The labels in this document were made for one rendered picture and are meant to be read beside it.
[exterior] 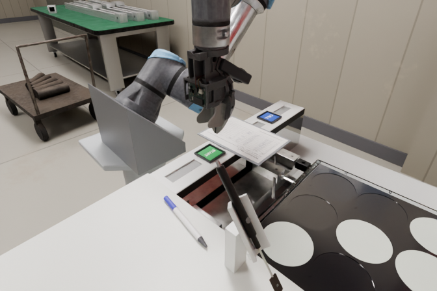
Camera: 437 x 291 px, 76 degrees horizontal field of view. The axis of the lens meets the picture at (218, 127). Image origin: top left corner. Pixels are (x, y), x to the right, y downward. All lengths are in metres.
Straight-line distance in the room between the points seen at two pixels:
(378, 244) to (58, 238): 0.59
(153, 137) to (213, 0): 0.46
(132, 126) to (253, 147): 0.33
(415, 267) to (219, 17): 0.57
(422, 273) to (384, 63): 1.90
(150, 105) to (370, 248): 0.69
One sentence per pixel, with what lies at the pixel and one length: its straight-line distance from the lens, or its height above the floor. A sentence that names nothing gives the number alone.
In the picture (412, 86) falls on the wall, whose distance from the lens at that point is 2.40.
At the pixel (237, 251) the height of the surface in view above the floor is 1.01.
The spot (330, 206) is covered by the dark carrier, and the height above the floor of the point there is 0.90.
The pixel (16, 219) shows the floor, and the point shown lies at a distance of 2.22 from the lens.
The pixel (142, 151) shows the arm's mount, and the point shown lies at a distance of 0.84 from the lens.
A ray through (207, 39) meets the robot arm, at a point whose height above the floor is 1.25.
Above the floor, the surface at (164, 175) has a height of 0.96.
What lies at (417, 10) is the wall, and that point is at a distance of 2.32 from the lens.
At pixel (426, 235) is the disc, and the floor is 0.90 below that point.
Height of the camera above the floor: 1.36
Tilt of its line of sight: 30 degrees down
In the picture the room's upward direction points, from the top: straight up
